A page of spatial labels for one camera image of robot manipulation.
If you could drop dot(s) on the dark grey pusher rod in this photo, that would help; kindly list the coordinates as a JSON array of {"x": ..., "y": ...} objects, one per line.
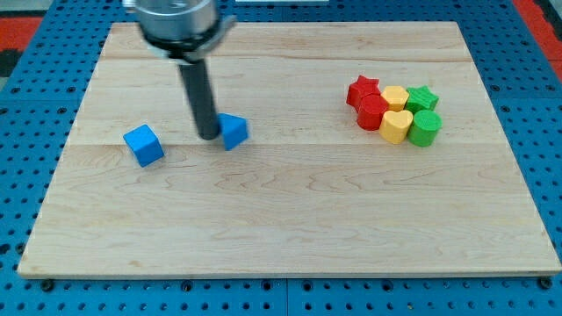
[{"x": 198, "y": 89}]

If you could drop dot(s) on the blue triangular prism block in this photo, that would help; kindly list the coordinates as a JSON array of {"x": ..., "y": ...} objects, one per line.
[{"x": 234, "y": 130}]

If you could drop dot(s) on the blue cube block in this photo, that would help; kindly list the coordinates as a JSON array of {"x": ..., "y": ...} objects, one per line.
[{"x": 144, "y": 144}]

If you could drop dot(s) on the red star block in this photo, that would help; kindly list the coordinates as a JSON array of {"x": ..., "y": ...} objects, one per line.
[{"x": 362, "y": 87}]

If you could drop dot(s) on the red cylinder block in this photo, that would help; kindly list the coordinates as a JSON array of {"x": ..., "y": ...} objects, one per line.
[{"x": 371, "y": 111}]

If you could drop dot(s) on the light wooden board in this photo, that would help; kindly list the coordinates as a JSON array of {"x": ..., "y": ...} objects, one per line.
[{"x": 310, "y": 194}]

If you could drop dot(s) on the yellow hexagon block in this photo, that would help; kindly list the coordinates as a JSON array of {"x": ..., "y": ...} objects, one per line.
[{"x": 396, "y": 97}]

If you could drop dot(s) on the yellow heart block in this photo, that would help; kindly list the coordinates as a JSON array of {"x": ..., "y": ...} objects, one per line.
[{"x": 395, "y": 125}]

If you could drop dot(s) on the green star block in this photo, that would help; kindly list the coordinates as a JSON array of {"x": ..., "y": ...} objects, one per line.
[{"x": 421, "y": 98}]

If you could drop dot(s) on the green cylinder block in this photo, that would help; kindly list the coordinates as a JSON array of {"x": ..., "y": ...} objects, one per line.
[{"x": 425, "y": 127}]

